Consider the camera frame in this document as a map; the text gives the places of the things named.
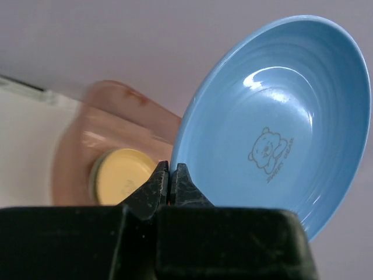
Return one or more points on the light blue plastic plate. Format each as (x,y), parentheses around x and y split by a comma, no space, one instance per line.
(281,121)

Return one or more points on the pink translucent plastic bin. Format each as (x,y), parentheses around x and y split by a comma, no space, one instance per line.
(111,116)

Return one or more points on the pale yellow plastic plate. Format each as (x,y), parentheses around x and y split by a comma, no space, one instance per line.
(116,174)

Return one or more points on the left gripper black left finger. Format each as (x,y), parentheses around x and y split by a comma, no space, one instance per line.
(76,242)

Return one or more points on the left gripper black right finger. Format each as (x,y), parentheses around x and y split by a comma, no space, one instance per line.
(196,240)

